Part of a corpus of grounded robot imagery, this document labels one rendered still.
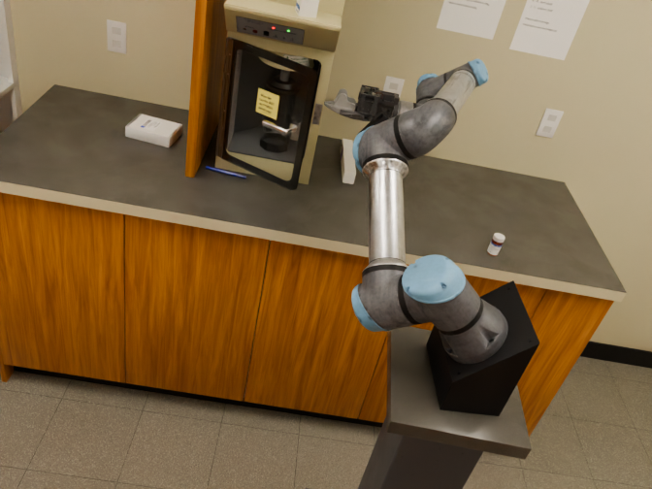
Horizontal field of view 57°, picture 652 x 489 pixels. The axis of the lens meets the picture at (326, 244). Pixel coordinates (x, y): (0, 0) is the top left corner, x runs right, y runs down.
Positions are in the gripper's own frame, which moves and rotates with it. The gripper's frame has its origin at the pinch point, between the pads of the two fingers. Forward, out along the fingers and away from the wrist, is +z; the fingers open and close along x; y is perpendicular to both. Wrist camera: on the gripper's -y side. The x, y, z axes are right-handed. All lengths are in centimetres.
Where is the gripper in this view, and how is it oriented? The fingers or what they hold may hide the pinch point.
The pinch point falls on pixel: (327, 106)
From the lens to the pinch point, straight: 182.2
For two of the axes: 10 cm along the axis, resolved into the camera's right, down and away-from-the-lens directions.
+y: 1.9, -7.9, -5.8
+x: -0.4, 5.8, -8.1
